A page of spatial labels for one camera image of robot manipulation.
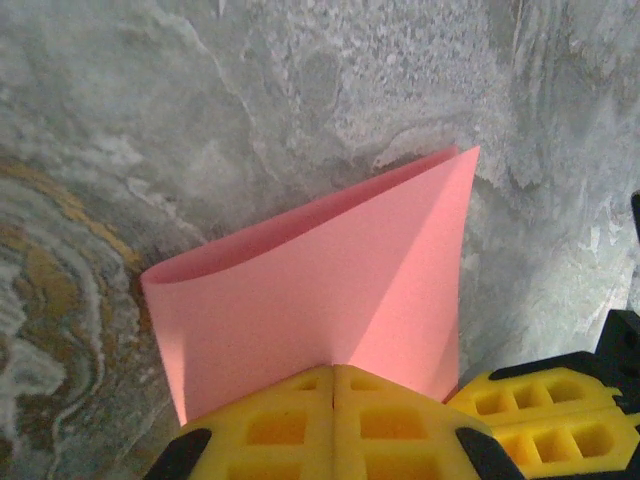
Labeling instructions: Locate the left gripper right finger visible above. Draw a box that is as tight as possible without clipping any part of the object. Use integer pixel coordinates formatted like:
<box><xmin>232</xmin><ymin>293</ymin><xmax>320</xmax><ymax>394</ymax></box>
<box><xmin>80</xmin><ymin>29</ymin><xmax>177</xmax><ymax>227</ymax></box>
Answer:
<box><xmin>333</xmin><ymin>363</ymin><xmax>526</xmax><ymax>480</ymax></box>

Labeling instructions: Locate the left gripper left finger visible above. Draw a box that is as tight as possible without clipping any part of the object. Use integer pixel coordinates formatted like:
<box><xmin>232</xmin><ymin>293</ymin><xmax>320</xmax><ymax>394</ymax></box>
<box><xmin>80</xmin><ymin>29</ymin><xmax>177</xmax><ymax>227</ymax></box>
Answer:
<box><xmin>144</xmin><ymin>364</ymin><xmax>335</xmax><ymax>480</ymax></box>

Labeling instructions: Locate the pink paper sheet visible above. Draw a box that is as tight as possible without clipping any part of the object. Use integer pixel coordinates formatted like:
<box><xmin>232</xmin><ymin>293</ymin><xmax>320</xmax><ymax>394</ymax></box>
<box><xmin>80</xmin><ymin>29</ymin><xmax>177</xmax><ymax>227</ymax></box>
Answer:
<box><xmin>141</xmin><ymin>144</ymin><xmax>481</xmax><ymax>426</ymax></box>

